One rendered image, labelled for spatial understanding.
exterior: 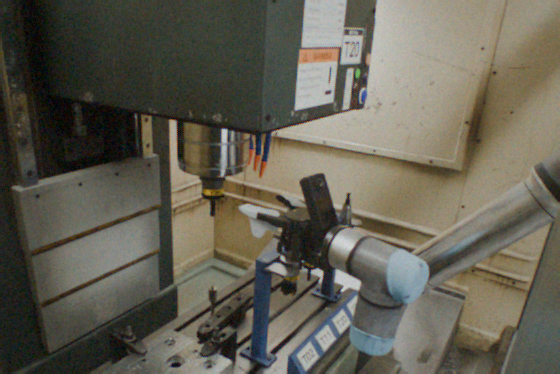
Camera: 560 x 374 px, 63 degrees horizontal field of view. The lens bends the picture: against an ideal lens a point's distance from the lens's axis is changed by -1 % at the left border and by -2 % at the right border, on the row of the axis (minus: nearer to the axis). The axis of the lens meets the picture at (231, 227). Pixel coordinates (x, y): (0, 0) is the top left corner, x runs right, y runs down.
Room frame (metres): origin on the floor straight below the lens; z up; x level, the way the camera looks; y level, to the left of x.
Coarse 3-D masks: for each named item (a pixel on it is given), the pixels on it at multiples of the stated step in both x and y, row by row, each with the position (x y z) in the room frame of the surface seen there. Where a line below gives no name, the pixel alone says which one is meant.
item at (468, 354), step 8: (456, 352) 1.47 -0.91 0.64; (464, 352) 1.46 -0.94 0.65; (472, 352) 1.46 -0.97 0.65; (480, 352) 1.45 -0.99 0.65; (488, 352) 1.44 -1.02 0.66; (464, 360) 1.41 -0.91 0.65; (472, 360) 1.41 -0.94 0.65; (480, 360) 1.40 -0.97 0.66; (488, 360) 1.39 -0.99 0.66; (440, 368) 1.37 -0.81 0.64; (464, 368) 1.36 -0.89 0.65; (472, 368) 1.36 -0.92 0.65; (480, 368) 1.35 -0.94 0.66; (488, 368) 1.34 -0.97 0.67
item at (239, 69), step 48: (48, 0) 1.13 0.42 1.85; (96, 0) 1.02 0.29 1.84; (144, 0) 0.94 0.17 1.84; (192, 0) 0.86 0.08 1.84; (240, 0) 0.80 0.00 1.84; (288, 0) 0.83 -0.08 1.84; (48, 48) 1.14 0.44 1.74; (96, 48) 1.03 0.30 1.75; (144, 48) 0.94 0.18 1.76; (192, 48) 0.86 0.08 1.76; (240, 48) 0.80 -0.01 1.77; (288, 48) 0.83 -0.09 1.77; (336, 48) 0.98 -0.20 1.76; (48, 96) 1.16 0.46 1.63; (96, 96) 1.04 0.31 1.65; (144, 96) 0.94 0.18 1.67; (192, 96) 0.86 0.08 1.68; (240, 96) 0.80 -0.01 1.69; (288, 96) 0.84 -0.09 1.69; (336, 96) 1.00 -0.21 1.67
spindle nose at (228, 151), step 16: (176, 128) 0.98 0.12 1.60; (192, 128) 0.93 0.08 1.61; (208, 128) 0.92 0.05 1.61; (192, 144) 0.93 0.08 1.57; (208, 144) 0.92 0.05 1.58; (224, 144) 0.92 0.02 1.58; (240, 144) 0.94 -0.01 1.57; (192, 160) 0.93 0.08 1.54; (208, 160) 0.92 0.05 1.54; (224, 160) 0.92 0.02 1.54; (240, 160) 0.94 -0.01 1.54; (208, 176) 0.92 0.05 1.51; (224, 176) 0.93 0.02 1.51
